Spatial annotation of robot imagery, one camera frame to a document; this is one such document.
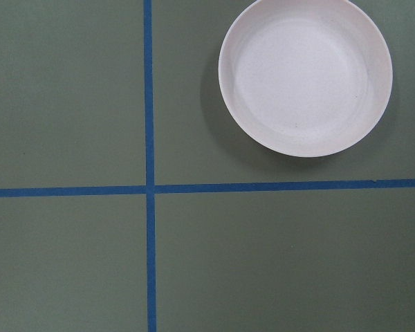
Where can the pink plate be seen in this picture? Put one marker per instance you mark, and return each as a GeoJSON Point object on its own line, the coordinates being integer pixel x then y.
{"type": "Point", "coordinates": [305, 78]}

